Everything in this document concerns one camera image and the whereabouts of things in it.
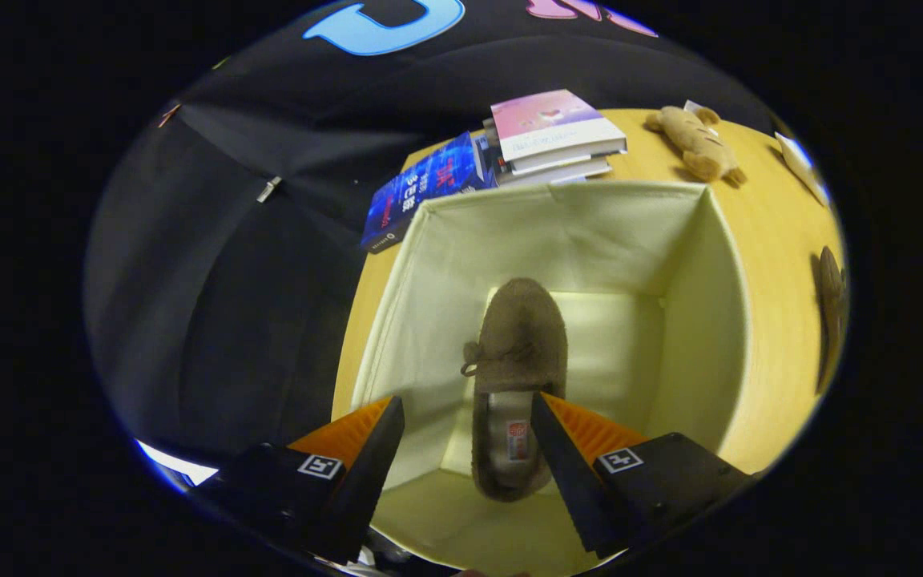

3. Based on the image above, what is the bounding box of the pale blue book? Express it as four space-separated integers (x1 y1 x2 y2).
498 160 613 190

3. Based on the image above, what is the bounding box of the cream fabric storage box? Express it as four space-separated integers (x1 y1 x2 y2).
349 180 751 577

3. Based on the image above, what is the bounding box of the brown fuzzy slipper shoe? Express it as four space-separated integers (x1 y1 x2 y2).
461 277 569 503
812 244 848 395

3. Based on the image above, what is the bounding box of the brown plush toy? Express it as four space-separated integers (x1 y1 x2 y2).
644 103 748 187

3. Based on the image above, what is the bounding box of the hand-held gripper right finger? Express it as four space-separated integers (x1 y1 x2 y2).
530 391 755 559

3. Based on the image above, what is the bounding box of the white stuffed toy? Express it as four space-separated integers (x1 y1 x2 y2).
774 132 831 207

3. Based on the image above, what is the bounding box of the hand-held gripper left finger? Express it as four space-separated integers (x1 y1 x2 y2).
189 394 406 564

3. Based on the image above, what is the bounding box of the white-edged book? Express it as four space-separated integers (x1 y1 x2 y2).
510 147 616 178

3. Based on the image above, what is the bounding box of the pink cover book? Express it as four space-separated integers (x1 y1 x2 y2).
490 89 628 163

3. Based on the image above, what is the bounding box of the blue cover book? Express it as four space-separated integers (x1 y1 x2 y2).
361 131 499 255

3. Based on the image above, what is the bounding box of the lit computer monitor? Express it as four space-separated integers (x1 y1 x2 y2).
135 438 220 491

